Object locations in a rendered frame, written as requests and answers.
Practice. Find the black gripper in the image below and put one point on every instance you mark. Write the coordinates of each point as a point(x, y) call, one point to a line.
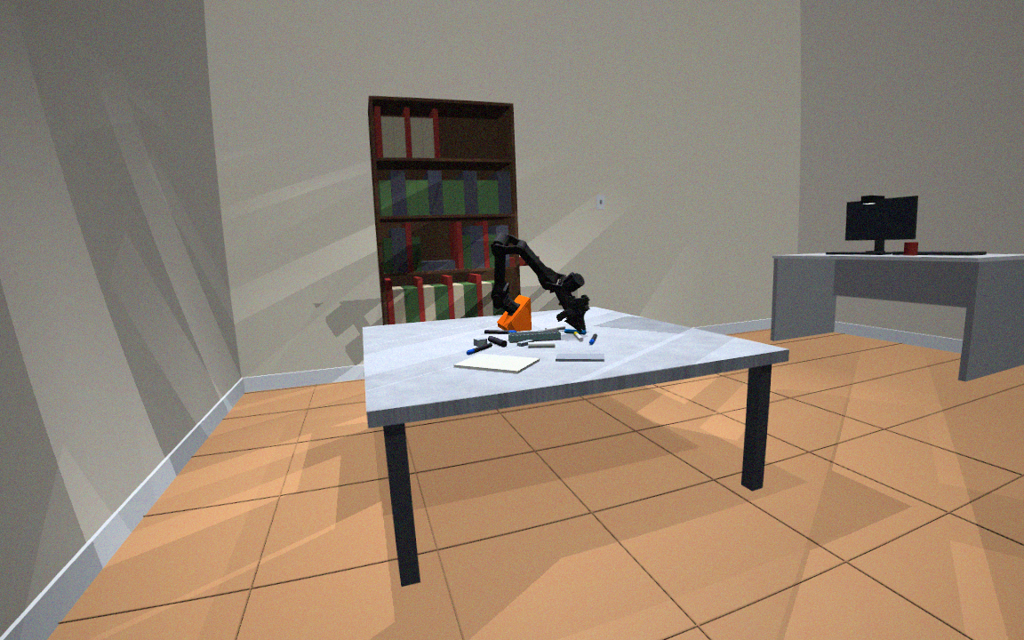
point(575, 316)

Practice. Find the white sheet of paper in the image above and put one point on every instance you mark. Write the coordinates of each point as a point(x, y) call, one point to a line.
point(495, 363)

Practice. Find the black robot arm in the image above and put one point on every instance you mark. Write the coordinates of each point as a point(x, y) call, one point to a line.
point(547, 276)

